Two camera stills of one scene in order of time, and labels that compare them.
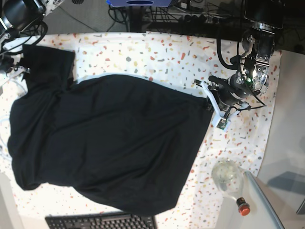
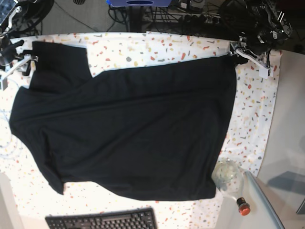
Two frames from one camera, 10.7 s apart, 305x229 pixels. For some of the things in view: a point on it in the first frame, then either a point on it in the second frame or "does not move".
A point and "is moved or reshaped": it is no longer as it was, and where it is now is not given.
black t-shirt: [128, 144] is moved or reshaped
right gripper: [250, 79] -> [268, 37]
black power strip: [203, 19] does not move
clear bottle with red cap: [227, 175] does not move
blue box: [139, 3] does not move
